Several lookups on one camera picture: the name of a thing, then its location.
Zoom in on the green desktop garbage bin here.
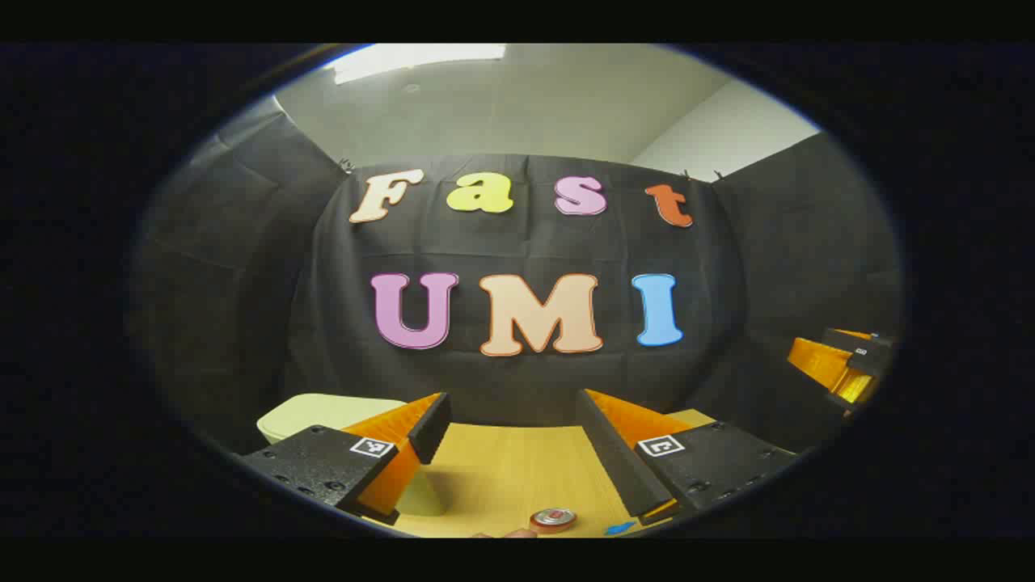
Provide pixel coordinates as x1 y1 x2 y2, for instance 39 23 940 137
257 394 450 518

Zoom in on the wooden desktop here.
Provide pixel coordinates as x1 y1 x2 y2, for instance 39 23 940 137
380 408 716 538

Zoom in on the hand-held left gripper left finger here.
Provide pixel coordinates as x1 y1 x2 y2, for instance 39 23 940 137
243 392 452 526

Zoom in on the red pop can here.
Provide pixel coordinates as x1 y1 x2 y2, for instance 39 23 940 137
530 508 578 534

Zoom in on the black backdrop cloth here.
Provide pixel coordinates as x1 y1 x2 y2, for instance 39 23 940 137
133 97 902 453

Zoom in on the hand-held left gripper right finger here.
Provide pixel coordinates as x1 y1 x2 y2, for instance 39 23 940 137
576 389 797 526

